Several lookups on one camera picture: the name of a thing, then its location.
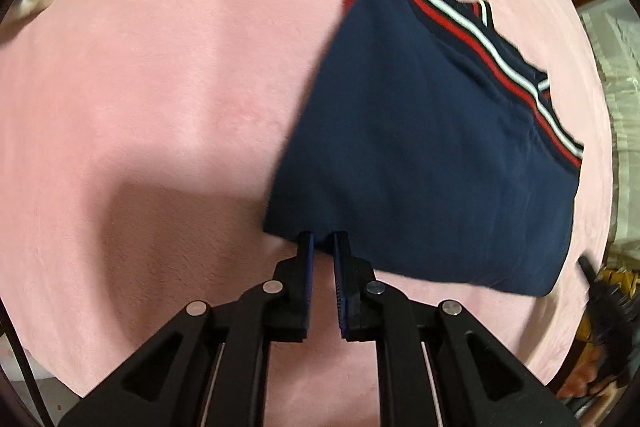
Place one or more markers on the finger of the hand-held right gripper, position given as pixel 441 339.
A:
pixel 587 268

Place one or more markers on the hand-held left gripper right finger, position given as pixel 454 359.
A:
pixel 341 267

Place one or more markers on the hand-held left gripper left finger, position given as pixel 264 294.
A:
pixel 310 257

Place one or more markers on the navy and red baseball jacket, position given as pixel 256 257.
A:
pixel 425 157

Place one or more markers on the pink plush bed blanket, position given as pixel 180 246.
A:
pixel 175 82

